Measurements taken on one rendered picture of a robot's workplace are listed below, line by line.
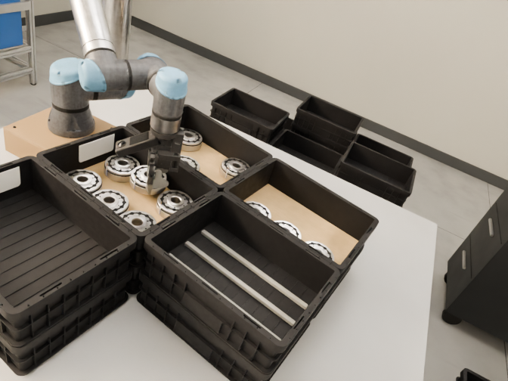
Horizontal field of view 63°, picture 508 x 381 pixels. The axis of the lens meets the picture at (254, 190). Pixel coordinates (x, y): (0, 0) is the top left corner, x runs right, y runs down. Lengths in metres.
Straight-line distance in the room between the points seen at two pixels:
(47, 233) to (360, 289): 0.93
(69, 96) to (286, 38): 3.09
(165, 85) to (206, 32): 3.66
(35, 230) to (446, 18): 3.55
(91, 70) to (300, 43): 3.35
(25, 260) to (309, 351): 0.74
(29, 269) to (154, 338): 0.33
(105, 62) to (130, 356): 0.69
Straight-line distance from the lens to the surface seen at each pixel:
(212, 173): 1.40
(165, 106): 1.03
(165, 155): 1.11
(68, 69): 1.46
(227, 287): 1.06
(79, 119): 1.51
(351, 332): 1.29
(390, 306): 1.43
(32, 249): 1.11
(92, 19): 1.14
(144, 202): 1.23
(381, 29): 4.07
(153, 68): 1.09
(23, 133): 1.56
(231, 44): 4.54
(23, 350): 0.97
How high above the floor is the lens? 1.63
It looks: 36 degrees down
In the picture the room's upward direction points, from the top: 19 degrees clockwise
